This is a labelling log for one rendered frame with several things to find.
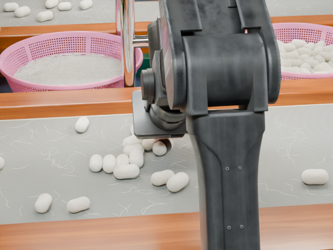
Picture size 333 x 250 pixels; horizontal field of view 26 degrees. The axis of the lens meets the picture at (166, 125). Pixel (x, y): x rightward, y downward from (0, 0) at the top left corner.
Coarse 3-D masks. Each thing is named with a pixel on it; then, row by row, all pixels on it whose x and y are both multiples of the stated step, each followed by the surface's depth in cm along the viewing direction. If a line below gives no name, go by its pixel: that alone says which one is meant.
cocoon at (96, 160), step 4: (92, 156) 104; (96, 156) 103; (100, 156) 104; (92, 160) 103; (96, 160) 102; (100, 160) 103; (92, 164) 102; (96, 164) 102; (100, 164) 102; (92, 168) 102; (96, 168) 102; (100, 168) 102
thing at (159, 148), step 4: (156, 144) 106; (160, 144) 106; (164, 144) 106; (172, 144) 108; (156, 148) 106; (160, 148) 106; (164, 148) 106; (156, 152) 106; (160, 152) 106; (164, 152) 106
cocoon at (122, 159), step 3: (120, 156) 103; (123, 156) 103; (126, 156) 104; (117, 159) 103; (120, 159) 103; (123, 159) 103; (126, 159) 103; (117, 162) 103; (120, 162) 102; (123, 162) 102; (126, 162) 102; (117, 165) 102
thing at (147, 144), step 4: (144, 140) 108; (148, 140) 108; (152, 140) 108; (156, 140) 108; (144, 144) 108; (148, 144) 107; (152, 144) 108; (144, 148) 108; (148, 148) 108; (152, 148) 108
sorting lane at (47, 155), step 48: (0, 144) 110; (48, 144) 110; (96, 144) 110; (288, 144) 110; (0, 192) 98; (48, 192) 98; (96, 192) 98; (144, 192) 98; (192, 192) 98; (288, 192) 98
